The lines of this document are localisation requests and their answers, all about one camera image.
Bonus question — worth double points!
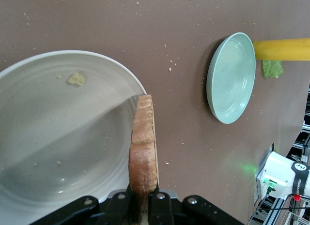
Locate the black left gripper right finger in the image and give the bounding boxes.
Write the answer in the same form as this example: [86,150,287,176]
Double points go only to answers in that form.
[147,186,244,225]

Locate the green lettuce leaf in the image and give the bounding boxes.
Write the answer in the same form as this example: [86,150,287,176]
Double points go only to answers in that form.
[262,60,284,79]

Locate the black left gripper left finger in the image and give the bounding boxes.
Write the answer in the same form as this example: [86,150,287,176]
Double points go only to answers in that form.
[30,183,137,225]

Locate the background metal shelving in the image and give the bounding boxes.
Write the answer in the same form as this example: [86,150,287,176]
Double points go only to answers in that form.
[292,83,310,164]

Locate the pale green plate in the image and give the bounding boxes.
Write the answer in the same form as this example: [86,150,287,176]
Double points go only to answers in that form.
[206,32,257,125]

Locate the yellow mustard squeeze bottle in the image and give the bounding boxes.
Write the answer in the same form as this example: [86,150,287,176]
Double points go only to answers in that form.
[252,38,310,62]

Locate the beige plate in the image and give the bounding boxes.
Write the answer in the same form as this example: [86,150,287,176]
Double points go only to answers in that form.
[0,50,148,225]

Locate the small lettuce scrap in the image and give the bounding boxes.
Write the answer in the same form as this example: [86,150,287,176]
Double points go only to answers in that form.
[67,72,86,87]

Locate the brown bread slice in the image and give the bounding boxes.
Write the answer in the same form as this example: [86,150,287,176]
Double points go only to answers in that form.
[128,94,159,225]

